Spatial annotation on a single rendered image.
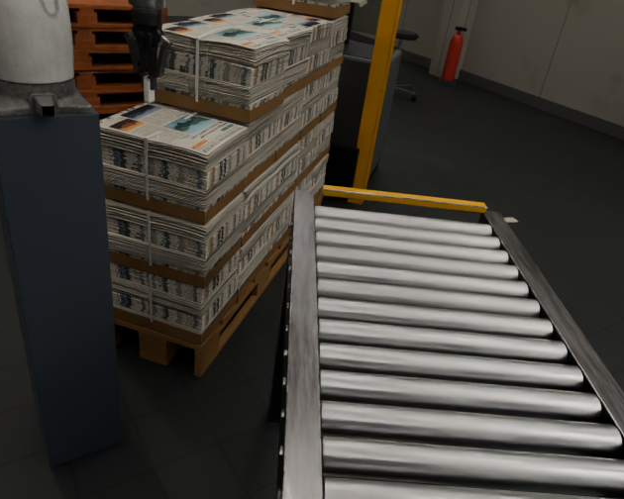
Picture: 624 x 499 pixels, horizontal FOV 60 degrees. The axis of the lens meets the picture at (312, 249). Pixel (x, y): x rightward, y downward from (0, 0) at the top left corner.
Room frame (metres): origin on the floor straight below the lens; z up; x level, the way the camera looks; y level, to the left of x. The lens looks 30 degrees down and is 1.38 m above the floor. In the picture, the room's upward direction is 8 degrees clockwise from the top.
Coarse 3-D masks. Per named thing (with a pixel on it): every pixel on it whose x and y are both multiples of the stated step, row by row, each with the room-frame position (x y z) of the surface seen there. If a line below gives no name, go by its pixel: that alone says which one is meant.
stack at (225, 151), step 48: (288, 96) 2.07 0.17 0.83; (144, 144) 1.44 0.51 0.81; (192, 144) 1.44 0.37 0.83; (240, 144) 1.61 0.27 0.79; (144, 192) 1.44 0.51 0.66; (192, 192) 1.39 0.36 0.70; (144, 240) 1.44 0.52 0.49; (192, 240) 1.40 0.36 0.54; (288, 240) 2.24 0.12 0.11; (144, 288) 1.44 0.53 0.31; (192, 288) 1.40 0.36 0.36; (240, 288) 1.70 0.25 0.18; (144, 336) 1.44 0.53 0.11
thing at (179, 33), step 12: (168, 24) 1.85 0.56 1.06; (180, 24) 1.88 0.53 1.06; (192, 24) 1.92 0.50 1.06; (204, 24) 1.96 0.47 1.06; (168, 36) 1.74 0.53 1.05; (180, 36) 1.73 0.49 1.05; (180, 48) 1.73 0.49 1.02; (168, 60) 1.74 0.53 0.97; (180, 60) 1.73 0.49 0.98; (168, 72) 1.73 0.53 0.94; (180, 72) 1.72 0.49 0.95; (156, 84) 1.74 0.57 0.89; (168, 84) 1.73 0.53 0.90; (180, 84) 1.72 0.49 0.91
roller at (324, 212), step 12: (324, 216) 1.19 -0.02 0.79; (336, 216) 1.19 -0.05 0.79; (348, 216) 1.20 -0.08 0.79; (360, 216) 1.20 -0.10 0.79; (372, 216) 1.21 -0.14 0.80; (384, 216) 1.22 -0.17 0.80; (396, 216) 1.22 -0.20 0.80; (408, 216) 1.23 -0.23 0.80; (420, 228) 1.21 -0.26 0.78; (432, 228) 1.21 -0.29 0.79; (444, 228) 1.22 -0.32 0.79; (456, 228) 1.22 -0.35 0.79; (468, 228) 1.23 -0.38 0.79; (480, 228) 1.23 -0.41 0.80
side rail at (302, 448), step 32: (288, 256) 1.15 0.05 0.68; (288, 288) 0.87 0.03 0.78; (288, 320) 0.77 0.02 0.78; (288, 352) 0.66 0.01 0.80; (288, 384) 0.59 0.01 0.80; (288, 416) 0.53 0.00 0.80; (320, 416) 0.54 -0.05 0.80; (288, 448) 0.48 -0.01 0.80; (320, 448) 0.49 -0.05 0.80; (288, 480) 0.43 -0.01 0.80; (320, 480) 0.44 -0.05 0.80
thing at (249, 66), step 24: (216, 48) 1.70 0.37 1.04; (240, 48) 1.68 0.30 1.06; (264, 48) 1.73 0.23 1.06; (288, 48) 1.93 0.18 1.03; (216, 72) 1.69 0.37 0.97; (240, 72) 1.67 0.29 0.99; (264, 72) 1.76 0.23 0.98; (216, 96) 1.69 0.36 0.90; (240, 96) 1.67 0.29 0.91; (264, 96) 1.78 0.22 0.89
